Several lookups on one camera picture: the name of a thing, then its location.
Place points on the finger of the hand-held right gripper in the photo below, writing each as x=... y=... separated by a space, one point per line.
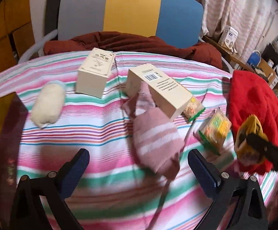
x=273 y=151

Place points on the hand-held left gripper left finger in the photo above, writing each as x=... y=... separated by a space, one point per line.
x=74 y=176

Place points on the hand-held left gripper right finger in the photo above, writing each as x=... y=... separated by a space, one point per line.
x=202 y=176

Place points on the cream sock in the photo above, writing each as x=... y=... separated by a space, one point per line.
x=47 y=105

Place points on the clear snack packet green clip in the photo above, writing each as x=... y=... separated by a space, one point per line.
x=214 y=130
x=193 y=109

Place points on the pink green striped bedsheet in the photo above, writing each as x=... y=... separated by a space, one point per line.
x=100 y=134

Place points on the bright red knit sweater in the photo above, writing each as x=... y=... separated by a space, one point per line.
x=254 y=95

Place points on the pink striped sock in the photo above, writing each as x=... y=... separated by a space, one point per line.
x=153 y=134

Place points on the long cream cardboard box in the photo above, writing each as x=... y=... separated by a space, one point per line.
x=165 y=91

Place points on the blue round container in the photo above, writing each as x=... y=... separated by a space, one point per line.
x=254 y=57

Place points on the wooden side desk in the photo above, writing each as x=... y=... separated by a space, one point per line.
x=235 y=57

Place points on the small cream cardboard box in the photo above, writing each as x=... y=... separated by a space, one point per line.
x=93 y=74

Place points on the white box blue label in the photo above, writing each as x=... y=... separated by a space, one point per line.
x=228 y=38

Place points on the dark red quilt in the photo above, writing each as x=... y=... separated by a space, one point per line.
x=129 y=42

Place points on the pale patterned curtain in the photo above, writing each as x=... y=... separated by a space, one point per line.
x=225 y=4

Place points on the orange wooden wardrobe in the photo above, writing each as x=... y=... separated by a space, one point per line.
x=9 y=16

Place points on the grey yellow blue office chair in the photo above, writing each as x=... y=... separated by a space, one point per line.
x=129 y=7

